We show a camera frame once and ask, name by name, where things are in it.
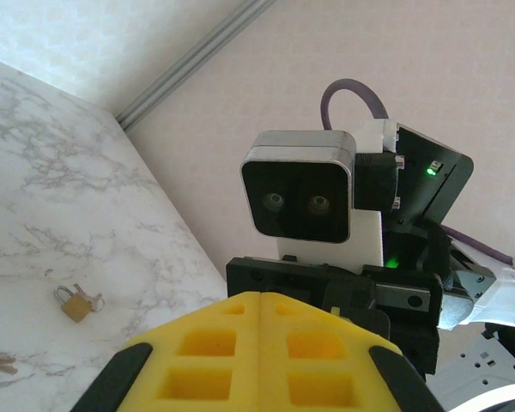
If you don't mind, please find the brass padlock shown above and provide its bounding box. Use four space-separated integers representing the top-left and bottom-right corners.
53 283 91 324

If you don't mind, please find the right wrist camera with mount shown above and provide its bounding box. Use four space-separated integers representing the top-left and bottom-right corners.
239 118 401 276

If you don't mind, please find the small silver key bunch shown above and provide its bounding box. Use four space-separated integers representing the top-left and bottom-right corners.
73 282 106 313
0 341 19 375

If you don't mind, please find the aluminium frame post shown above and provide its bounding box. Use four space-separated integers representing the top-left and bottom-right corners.
114 0 280 130

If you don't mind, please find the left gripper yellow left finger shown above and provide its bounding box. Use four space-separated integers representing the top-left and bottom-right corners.
74 291 264 412

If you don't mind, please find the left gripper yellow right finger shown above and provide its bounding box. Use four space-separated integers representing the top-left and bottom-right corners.
261 292 445 412

